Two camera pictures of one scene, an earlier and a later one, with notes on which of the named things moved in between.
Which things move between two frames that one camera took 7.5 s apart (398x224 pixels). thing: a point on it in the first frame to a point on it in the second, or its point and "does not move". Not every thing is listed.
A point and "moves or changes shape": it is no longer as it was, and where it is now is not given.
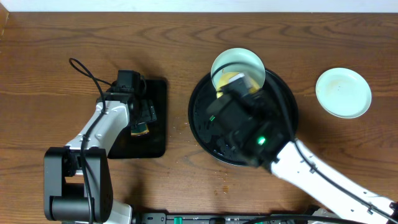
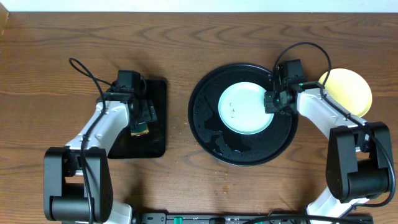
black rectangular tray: x=152 y=145 does not move
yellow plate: x=224 y=81 to x=348 y=88
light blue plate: x=239 y=60 moves or changes shape
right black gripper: x=263 y=103 to x=270 y=107
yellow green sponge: x=139 y=129 does not move
